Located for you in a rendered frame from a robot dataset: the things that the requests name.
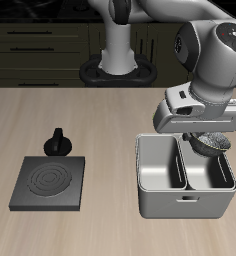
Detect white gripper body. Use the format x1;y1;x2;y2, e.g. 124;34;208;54
152;97;236;135

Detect white two-bin basket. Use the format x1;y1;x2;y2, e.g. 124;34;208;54
134;133;236;220

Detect round black stove knob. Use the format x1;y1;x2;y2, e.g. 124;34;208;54
43;127;73;158

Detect dark grey stove plate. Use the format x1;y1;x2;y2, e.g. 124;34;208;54
8;155;86;212

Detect dark kitchen cupboards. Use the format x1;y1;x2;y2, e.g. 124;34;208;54
0;0;236;89

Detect flat black base plate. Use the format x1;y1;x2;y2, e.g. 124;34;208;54
79;54;158;88

